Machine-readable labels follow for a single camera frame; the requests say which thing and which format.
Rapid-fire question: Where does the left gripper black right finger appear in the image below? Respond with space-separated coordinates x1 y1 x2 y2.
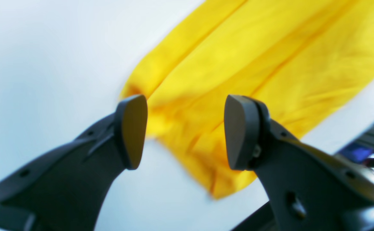
224 95 374 231

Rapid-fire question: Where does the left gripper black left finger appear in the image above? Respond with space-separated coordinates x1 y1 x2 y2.
0 95 148 231

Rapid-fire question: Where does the orange t-shirt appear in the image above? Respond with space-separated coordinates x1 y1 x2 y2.
121 0 374 199

